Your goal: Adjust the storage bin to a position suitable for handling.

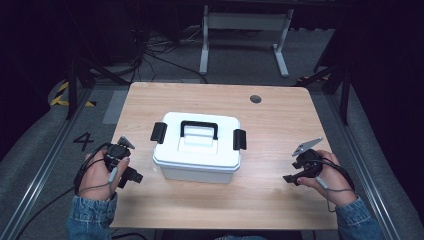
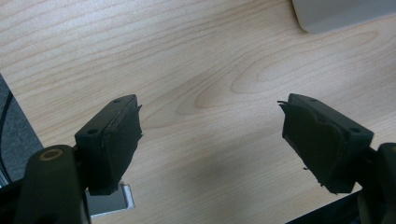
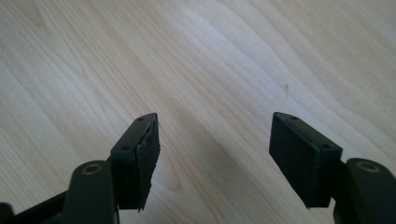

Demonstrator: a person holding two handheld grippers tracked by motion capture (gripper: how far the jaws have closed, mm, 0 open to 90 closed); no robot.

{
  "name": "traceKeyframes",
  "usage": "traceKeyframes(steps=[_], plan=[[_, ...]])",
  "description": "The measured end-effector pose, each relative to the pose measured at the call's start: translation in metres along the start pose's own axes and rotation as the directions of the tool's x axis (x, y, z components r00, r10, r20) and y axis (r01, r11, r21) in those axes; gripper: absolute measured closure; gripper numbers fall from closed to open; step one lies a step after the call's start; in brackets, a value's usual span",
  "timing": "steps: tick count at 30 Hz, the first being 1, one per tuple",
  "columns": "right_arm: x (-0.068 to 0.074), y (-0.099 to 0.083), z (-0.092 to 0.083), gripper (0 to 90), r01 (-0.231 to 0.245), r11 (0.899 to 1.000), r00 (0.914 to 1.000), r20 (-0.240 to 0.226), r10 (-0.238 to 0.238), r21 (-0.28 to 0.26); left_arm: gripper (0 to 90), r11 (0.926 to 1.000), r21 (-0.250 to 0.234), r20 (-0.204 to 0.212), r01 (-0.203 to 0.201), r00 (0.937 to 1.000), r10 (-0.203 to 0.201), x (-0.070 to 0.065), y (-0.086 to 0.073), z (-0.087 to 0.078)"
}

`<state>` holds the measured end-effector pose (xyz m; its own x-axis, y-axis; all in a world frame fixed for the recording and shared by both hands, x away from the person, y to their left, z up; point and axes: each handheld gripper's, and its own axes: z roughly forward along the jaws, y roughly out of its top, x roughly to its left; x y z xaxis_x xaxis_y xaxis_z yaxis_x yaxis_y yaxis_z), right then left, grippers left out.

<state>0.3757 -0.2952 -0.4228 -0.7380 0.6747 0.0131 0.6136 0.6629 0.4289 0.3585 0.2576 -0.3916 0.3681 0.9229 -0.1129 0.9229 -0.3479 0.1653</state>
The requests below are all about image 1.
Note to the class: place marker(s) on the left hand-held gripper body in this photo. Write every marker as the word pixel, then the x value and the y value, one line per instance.
pixel 116 154

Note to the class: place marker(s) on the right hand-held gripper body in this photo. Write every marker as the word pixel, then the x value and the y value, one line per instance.
pixel 310 163

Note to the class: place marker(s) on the white plastic storage box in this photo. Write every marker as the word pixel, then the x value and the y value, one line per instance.
pixel 196 156

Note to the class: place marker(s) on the person's right hand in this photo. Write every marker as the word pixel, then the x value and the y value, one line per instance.
pixel 335 183

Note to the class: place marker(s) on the person's left hand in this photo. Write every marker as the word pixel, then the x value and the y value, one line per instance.
pixel 96 181

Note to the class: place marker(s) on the black tripod stand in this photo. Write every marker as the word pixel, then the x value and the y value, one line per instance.
pixel 345 96
pixel 71 90

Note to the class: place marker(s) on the grey round table grommet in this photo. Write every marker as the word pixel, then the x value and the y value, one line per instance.
pixel 255 99

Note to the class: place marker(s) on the white metal stand frame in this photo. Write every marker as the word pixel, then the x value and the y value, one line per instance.
pixel 246 21

